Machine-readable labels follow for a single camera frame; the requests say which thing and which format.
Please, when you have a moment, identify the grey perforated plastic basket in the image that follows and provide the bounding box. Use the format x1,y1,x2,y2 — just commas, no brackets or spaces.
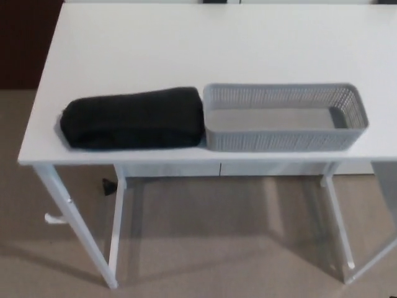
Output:
202,82,370,153

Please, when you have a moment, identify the black floor wedge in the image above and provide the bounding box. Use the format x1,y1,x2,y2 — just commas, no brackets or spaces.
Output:
102,178,117,197

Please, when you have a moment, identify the dark brown wooden panel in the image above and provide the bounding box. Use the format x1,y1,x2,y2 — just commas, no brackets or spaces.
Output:
0,0,65,91

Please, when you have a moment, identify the white table crank handle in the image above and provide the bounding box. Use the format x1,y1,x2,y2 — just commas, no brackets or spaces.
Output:
44,213,68,225

